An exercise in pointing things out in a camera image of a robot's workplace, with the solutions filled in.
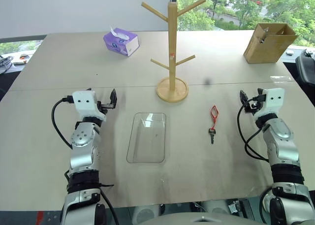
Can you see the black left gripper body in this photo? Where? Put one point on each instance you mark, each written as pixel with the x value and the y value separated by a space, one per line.
pixel 105 106

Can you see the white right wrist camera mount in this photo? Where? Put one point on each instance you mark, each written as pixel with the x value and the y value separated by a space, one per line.
pixel 274 100

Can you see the small white gadget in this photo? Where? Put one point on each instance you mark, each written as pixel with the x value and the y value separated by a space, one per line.
pixel 289 53

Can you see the black office chair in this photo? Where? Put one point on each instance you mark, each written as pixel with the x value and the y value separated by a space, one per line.
pixel 306 67

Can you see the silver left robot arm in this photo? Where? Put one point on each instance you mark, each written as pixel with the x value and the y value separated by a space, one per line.
pixel 82 136

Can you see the orange and white tool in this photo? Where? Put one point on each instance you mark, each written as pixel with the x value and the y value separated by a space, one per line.
pixel 21 61

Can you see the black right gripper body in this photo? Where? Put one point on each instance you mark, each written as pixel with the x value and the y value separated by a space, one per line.
pixel 253 106

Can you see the wooden branched hanger stand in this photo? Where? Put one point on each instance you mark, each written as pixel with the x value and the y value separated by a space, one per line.
pixel 172 62

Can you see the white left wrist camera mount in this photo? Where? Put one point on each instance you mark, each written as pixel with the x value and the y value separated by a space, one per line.
pixel 85 103

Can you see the clear plastic tray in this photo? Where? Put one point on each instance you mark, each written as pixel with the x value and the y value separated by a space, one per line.
pixel 147 138

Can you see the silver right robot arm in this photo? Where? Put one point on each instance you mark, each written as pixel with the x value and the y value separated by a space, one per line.
pixel 283 146

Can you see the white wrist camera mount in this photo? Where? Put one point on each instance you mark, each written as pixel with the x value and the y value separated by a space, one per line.
pixel 274 100
pixel 85 103

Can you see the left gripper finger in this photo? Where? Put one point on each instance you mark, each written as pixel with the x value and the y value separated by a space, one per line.
pixel 88 89
pixel 113 97

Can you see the brown cardboard box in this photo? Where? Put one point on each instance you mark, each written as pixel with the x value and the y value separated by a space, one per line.
pixel 265 50

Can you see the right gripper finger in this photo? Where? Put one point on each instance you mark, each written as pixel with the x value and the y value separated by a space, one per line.
pixel 260 90
pixel 243 96

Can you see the purple tissue box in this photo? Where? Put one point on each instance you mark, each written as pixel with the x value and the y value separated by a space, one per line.
pixel 118 44

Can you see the silver robot torso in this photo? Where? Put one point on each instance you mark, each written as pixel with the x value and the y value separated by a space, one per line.
pixel 197 217

